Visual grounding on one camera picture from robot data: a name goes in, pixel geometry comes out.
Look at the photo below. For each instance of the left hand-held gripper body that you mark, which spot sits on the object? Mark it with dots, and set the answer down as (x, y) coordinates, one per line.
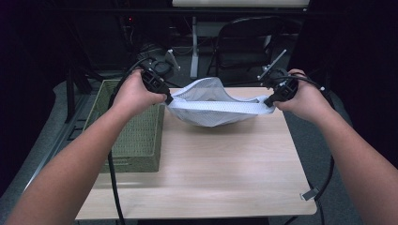
(156, 75)

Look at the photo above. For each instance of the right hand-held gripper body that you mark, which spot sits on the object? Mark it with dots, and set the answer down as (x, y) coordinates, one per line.
(283, 86)

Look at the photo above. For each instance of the white mesh laundry bag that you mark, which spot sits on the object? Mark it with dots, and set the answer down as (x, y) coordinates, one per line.
(212, 109)

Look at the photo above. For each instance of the green woven basket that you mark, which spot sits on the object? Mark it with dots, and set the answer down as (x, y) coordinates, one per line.
(140, 140)

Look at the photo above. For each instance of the person's right hand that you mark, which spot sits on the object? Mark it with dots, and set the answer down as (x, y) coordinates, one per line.
(308, 100)

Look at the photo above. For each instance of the person's left hand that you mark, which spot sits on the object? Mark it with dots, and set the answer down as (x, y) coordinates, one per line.
(133, 93)

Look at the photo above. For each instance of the white desk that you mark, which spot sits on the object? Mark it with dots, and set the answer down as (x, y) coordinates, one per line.
(194, 47)

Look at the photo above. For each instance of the black folding chair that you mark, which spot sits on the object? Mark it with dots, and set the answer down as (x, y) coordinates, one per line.
(241, 59)

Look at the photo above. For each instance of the black metal stand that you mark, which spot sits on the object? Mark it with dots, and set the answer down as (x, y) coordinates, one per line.
(70, 93)

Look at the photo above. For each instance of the metal floor rail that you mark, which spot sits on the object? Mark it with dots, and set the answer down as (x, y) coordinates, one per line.
(62, 137)

